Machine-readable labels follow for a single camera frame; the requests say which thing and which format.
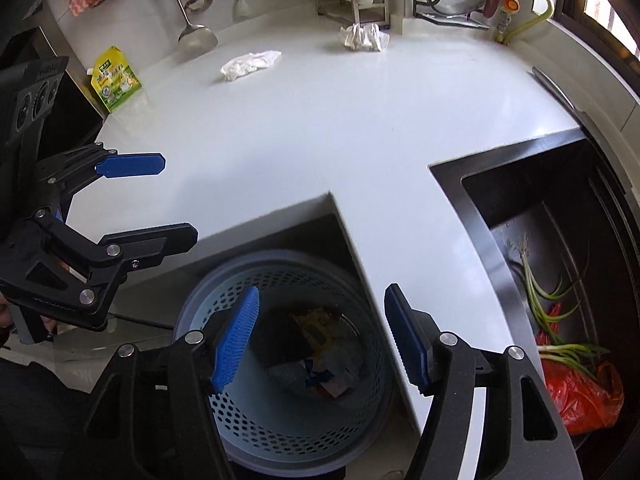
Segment white paper ball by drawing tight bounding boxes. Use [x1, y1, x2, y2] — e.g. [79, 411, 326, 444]
[340, 23, 390, 52]

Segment pink paper box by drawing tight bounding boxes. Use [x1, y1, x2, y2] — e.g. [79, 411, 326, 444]
[318, 354, 363, 399]

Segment red plastic bag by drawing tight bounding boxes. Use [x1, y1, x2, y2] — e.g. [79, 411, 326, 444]
[534, 301, 626, 437]

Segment green scallions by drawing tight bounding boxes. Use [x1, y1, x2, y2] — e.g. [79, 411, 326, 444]
[509, 232, 608, 380]

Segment yellow plastic lid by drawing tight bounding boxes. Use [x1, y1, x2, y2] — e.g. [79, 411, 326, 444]
[293, 308, 340, 354]

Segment dark grey rag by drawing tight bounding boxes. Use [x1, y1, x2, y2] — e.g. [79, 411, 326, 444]
[260, 304, 319, 390]

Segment yellow seasoning pouch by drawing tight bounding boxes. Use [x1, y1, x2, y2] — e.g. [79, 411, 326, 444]
[87, 46, 142, 113]

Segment steel spatula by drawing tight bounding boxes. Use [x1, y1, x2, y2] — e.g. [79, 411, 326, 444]
[176, 0, 218, 58]

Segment black kitchen sink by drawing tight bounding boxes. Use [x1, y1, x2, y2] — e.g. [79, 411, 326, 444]
[431, 129, 639, 478]

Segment white tissue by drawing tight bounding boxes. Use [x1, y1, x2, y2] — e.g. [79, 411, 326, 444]
[220, 50, 282, 81]

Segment yellow gas hose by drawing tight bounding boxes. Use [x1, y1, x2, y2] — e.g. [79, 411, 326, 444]
[496, 0, 556, 46]

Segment blue perforated trash bin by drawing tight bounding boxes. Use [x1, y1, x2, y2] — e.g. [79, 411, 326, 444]
[175, 250, 394, 478]

